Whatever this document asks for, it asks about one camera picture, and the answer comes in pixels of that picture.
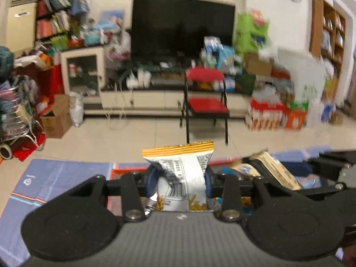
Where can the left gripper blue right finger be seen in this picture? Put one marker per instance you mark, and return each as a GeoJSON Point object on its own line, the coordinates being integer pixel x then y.
{"type": "Point", "coordinates": [209, 177]}

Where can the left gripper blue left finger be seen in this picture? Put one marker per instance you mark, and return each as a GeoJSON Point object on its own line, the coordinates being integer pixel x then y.
{"type": "Point", "coordinates": [152, 177]}

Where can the white yellow chip bag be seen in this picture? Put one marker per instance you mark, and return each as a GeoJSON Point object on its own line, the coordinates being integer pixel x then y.
{"type": "Point", "coordinates": [181, 185]}

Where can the beige black snack bar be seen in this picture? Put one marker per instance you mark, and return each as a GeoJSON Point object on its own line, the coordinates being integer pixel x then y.
{"type": "Point", "coordinates": [262, 164]}

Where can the red folding chair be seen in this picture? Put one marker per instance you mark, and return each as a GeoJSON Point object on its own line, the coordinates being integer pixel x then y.
{"type": "Point", "coordinates": [204, 107]}

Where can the red white carton box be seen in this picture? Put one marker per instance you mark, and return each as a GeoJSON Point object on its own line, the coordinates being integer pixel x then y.
{"type": "Point", "coordinates": [262, 116]}

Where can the blue patterned tablecloth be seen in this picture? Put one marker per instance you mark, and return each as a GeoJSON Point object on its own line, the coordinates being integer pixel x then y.
{"type": "Point", "coordinates": [70, 214]}

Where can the brown cardboard box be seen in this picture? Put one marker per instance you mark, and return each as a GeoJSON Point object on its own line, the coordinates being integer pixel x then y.
{"type": "Point", "coordinates": [56, 119]}

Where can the white glass door cabinet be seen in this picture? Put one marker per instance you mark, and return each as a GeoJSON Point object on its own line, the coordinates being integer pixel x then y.
{"type": "Point", "coordinates": [83, 71]}

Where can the wooden bookshelf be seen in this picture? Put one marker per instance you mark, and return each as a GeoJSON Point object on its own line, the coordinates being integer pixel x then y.
{"type": "Point", "coordinates": [327, 39]}

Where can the black television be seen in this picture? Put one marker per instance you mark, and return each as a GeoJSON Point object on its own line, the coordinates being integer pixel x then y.
{"type": "Point", "coordinates": [173, 28]}

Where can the teal puffer jacket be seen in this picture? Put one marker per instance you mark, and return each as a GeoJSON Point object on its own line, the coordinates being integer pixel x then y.
{"type": "Point", "coordinates": [6, 62]}

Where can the dark bookshelf with books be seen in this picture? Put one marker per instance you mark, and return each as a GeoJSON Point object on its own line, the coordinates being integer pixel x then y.
{"type": "Point", "coordinates": [58, 23]}

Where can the standing air conditioner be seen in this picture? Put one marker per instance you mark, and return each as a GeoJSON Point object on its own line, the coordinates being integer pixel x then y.
{"type": "Point", "coordinates": [21, 26]}

